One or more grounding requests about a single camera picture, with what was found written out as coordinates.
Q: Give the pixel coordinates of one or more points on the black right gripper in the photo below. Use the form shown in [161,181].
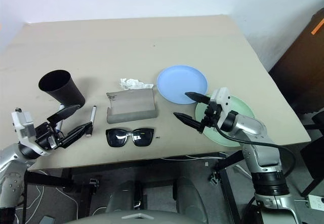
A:
[211,116]

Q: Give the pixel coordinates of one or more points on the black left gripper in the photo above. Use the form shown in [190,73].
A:
[46,138]

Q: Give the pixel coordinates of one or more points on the white marker with black cap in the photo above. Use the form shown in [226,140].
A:
[93,114]

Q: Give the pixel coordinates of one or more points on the green plastic plate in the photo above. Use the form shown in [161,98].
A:
[243,107]

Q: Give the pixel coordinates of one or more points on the black sunglasses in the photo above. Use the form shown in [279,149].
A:
[117,138]

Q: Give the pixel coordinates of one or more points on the grey glasses case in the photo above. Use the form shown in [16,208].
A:
[131,105]

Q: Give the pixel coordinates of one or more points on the white tissue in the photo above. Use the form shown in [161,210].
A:
[131,83]

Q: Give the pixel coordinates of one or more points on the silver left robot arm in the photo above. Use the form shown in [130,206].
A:
[10,168]

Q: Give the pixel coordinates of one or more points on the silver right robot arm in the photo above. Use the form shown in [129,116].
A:
[263,153]

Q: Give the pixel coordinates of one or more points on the black pen holder cup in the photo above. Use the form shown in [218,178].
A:
[65,92]

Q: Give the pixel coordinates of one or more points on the blue plastic plate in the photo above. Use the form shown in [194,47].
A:
[177,82]

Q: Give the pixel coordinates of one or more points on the grey rounded robot shell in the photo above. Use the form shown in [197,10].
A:
[124,196]
[189,196]

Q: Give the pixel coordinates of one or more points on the brown wooden cabinet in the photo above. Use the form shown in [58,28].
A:
[301,69]

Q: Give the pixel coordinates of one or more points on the grey robot torso top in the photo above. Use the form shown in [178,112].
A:
[136,218]

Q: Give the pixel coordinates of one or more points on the black side stand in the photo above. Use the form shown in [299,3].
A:
[314,155]

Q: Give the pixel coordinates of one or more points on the orange tape strip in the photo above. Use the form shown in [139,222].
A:
[317,27]

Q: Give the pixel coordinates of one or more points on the white power strip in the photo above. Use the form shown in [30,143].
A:
[316,200]

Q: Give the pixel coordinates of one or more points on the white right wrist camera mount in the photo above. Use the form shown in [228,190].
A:
[222,100]

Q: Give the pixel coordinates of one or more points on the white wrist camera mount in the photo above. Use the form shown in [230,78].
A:
[222,100]
[24,125]

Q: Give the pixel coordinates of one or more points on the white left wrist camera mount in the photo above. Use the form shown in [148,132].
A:
[24,125]

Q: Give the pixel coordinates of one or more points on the black table frame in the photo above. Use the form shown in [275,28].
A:
[50,178]

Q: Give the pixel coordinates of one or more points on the silver frame latch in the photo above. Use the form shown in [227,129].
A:
[94,181]
[214,177]

